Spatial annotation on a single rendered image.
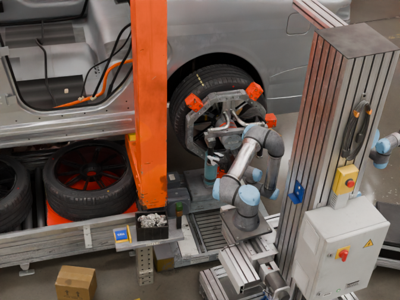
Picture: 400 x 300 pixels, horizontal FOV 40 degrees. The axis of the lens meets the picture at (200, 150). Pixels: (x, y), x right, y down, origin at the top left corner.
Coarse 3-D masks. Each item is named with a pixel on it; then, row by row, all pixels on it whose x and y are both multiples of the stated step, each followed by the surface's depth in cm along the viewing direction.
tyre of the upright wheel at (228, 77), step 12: (204, 72) 363; (216, 72) 361; (228, 72) 362; (240, 72) 369; (180, 84) 369; (192, 84) 360; (204, 84) 354; (216, 84) 353; (228, 84) 355; (240, 84) 357; (180, 96) 363; (204, 96) 356; (168, 108) 381; (180, 108) 359; (264, 108) 376; (180, 120) 363; (180, 132) 369; (180, 144) 376
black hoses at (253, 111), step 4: (252, 108) 355; (256, 108) 355; (244, 112) 356; (248, 112) 352; (252, 112) 351; (256, 112) 350; (260, 112) 357; (240, 116) 356; (244, 116) 354; (248, 116) 352; (252, 116) 350; (260, 116) 350; (244, 120) 355; (260, 120) 356; (264, 120) 353
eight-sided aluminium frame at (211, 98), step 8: (208, 96) 351; (216, 96) 349; (224, 96) 350; (232, 96) 351; (240, 96) 353; (248, 96) 354; (208, 104) 350; (256, 104) 361; (192, 112) 356; (200, 112) 354; (264, 112) 366; (192, 120) 354; (256, 120) 376; (192, 128) 359; (192, 136) 363; (192, 144) 367; (200, 152) 374; (232, 152) 387
